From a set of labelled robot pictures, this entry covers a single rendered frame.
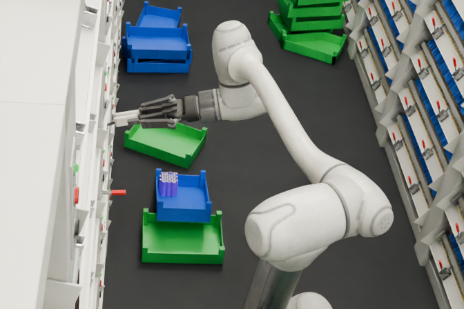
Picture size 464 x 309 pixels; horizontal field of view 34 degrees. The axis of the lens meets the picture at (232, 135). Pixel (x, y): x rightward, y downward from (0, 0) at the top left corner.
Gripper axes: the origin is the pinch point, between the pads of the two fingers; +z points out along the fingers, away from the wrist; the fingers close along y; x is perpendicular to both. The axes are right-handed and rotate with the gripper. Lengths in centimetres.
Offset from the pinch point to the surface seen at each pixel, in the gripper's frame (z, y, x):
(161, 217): 4, 29, -72
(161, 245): 6, 24, -82
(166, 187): 3, 49, -76
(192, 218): -7, 29, -74
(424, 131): -102, 58, -75
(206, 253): -11, 17, -81
